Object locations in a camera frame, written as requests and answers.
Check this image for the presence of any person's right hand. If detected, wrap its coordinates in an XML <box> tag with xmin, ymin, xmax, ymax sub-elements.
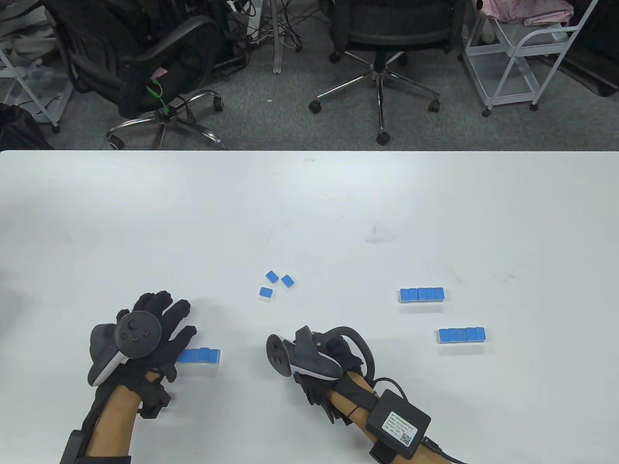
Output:
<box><xmin>293</xmin><ymin>338</ymin><xmax>379</xmax><ymax>425</ymax></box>

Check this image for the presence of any person's left hand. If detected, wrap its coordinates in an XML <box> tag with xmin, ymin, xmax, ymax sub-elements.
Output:
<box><xmin>95</xmin><ymin>290</ymin><xmax>197</xmax><ymax>402</ymax></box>

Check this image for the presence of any blue mahjong tile wall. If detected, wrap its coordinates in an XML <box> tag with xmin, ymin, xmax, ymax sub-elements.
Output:
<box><xmin>399</xmin><ymin>288</ymin><xmax>444</xmax><ymax>304</ymax></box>
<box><xmin>177</xmin><ymin>348</ymin><xmax>221</xmax><ymax>364</ymax></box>
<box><xmin>437</xmin><ymin>327</ymin><xmax>486</xmax><ymax>346</ymax></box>

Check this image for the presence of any person's right forearm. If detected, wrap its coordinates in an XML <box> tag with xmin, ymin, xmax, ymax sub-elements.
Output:
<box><xmin>329</xmin><ymin>371</ymin><xmax>465</xmax><ymax>464</ymax></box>

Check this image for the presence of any person's left forearm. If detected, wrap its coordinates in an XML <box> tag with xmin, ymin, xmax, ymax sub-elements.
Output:
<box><xmin>86</xmin><ymin>371</ymin><xmax>147</xmax><ymax>457</ymax></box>

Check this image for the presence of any dark left forearm box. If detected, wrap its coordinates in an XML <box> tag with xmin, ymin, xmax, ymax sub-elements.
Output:
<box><xmin>60</xmin><ymin>430</ymin><xmax>88</xmax><ymax>464</ymax></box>

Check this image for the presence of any grey left hand controller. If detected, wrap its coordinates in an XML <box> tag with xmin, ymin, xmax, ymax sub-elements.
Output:
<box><xmin>88</xmin><ymin>312</ymin><xmax>162</xmax><ymax>387</ymax></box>

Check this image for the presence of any grey hand controller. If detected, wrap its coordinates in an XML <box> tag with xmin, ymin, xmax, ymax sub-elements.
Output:
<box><xmin>88</xmin><ymin>312</ymin><xmax>162</xmax><ymax>387</ymax></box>
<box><xmin>266</xmin><ymin>325</ymin><xmax>376</xmax><ymax>380</ymax></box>

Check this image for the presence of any grey right hand controller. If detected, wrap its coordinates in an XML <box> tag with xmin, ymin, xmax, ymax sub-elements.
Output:
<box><xmin>266</xmin><ymin>325</ymin><xmax>376</xmax><ymax>380</ymax></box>

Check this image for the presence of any black labelled sensor box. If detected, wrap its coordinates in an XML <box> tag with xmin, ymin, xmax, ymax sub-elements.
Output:
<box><xmin>365</xmin><ymin>390</ymin><xmax>432</xmax><ymax>461</ymax></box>

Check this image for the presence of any black left wrist module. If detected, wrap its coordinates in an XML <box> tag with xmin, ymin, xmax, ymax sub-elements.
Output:
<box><xmin>139</xmin><ymin>381</ymin><xmax>172</xmax><ymax>419</ymax></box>

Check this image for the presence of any black office chair with armrests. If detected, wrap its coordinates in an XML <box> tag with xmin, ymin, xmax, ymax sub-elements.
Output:
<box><xmin>41</xmin><ymin>0</ymin><xmax>228</xmax><ymax>150</ymax></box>

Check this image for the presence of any black backpack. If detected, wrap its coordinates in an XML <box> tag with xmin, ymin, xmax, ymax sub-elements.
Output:
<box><xmin>0</xmin><ymin>103</ymin><xmax>54</xmax><ymax>150</ymax></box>

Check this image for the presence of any white metal rack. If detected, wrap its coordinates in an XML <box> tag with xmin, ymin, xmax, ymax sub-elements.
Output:
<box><xmin>0</xmin><ymin>46</ymin><xmax>73</xmax><ymax>133</ymax></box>

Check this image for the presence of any white power strip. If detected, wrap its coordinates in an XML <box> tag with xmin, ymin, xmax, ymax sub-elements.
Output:
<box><xmin>226</xmin><ymin>0</ymin><xmax>264</xmax><ymax>42</ymax></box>

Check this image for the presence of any pile of white cloth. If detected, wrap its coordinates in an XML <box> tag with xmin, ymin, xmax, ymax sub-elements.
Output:
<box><xmin>0</xmin><ymin>0</ymin><xmax>61</xmax><ymax>66</ymax></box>

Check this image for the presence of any white metal cart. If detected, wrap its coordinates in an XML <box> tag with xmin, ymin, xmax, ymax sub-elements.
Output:
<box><xmin>461</xmin><ymin>0</ymin><xmax>600</xmax><ymax>117</ymax></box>

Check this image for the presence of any black office chair chrome base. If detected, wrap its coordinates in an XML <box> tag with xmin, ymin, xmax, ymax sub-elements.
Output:
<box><xmin>309</xmin><ymin>0</ymin><xmax>467</xmax><ymax>146</ymax></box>

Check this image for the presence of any pink cloth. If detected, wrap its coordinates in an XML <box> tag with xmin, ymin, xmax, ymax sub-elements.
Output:
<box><xmin>476</xmin><ymin>0</ymin><xmax>576</xmax><ymax>27</ymax></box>

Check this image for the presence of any black left glove cable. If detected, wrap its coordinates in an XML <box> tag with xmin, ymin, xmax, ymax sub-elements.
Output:
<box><xmin>82</xmin><ymin>391</ymin><xmax>109</xmax><ymax>432</ymax></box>

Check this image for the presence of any black sensor box cable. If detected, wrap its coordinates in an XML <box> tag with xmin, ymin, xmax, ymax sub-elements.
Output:
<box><xmin>372</xmin><ymin>377</ymin><xmax>470</xmax><ymax>464</ymax></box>

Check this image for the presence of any green strap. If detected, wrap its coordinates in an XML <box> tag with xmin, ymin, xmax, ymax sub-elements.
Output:
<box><xmin>145</xmin><ymin>79</ymin><xmax>177</xmax><ymax>120</ymax></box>

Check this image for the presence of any clear white post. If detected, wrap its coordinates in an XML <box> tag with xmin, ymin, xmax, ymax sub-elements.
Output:
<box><xmin>270</xmin><ymin>0</ymin><xmax>285</xmax><ymax>74</ymax></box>

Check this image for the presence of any tangle of black floor cables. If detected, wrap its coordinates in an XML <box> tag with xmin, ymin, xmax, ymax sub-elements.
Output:
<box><xmin>213</xmin><ymin>0</ymin><xmax>334</xmax><ymax>54</ymax></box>

